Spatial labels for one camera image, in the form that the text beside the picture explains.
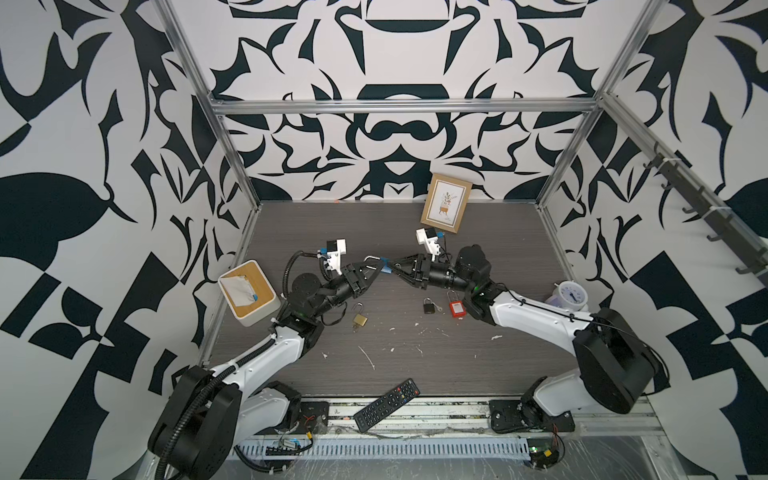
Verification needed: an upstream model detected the white cable duct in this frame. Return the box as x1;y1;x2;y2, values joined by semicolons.
238;438;530;461

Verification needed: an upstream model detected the right green circuit board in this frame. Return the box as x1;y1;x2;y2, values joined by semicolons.
524;442;562;470

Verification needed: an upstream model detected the red padlock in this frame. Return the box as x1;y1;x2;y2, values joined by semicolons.
447;290;467;319

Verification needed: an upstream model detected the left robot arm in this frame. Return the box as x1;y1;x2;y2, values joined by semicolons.
147;258;387;479

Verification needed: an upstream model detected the white tissue box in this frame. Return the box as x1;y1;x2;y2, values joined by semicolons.
217;260;281;327

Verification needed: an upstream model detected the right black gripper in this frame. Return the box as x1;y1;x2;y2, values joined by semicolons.
391;256;478;298

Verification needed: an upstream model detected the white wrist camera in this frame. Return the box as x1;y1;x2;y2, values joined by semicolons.
317;239;346;279
416;227;445;261

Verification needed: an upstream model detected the wall coat hook rail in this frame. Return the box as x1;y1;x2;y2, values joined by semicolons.
643;141;768;288

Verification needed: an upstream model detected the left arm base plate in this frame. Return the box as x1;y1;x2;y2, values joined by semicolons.
259;400;330;435

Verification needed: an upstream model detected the green circuit board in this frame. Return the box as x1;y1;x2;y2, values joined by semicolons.
265;437;314;457
524;442;562;470

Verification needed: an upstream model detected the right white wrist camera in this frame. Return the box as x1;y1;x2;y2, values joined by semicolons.
416;227;445;261

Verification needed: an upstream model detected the brass padlock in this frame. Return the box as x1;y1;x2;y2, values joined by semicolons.
352;302;368;332

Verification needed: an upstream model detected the small black padlock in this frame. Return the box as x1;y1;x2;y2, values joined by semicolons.
423;298;437;315

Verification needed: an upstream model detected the left green circuit board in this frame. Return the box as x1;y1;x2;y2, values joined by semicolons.
265;437;314;457

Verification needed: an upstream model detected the wooden picture frame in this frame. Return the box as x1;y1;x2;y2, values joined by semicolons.
420;173;473;233

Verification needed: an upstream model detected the blue padlock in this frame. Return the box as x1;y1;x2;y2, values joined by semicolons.
364;256;392;274

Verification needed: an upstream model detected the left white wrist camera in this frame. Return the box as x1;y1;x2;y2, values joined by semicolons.
317;239;346;279

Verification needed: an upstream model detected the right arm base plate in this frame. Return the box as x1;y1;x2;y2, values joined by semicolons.
489;399;576;434

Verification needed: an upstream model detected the black remote control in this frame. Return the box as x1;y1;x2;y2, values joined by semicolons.
353;378;420;433

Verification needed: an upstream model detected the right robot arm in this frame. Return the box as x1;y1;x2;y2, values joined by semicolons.
389;245;669;417

